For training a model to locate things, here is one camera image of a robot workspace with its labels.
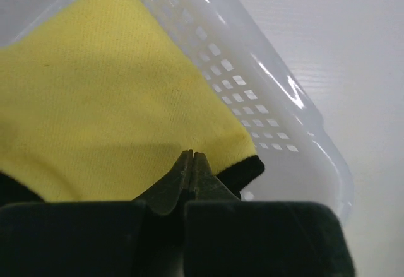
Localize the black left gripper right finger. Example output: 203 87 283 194
184 153 355 276

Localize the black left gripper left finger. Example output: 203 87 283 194
1 151 193 276

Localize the yellow and black towel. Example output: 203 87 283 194
1 0 264 204

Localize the white perforated plastic basket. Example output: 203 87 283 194
1 0 354 221

